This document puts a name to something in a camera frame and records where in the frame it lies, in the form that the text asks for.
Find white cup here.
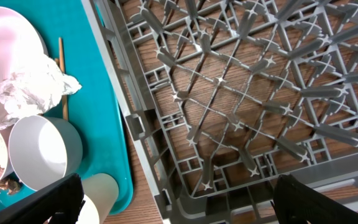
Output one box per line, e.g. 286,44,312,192
76,173,119,224

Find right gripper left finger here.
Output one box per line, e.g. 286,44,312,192
0,173,85,224

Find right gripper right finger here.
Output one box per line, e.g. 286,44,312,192
271,175,358,224

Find teal serving tray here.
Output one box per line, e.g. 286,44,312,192
0,0,134,215

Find pink plate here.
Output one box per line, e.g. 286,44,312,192
0,6,48,82

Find grey dishwasher rack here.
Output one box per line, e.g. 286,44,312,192
83,0,358,223

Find grey-white bowl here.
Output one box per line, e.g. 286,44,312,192
9,115,83,191

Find wooden chopstick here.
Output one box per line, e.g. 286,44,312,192
57,37,70,122

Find brown food scraps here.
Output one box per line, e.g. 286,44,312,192
0,177,22,195

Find white napkin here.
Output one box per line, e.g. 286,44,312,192
0,54,82,130

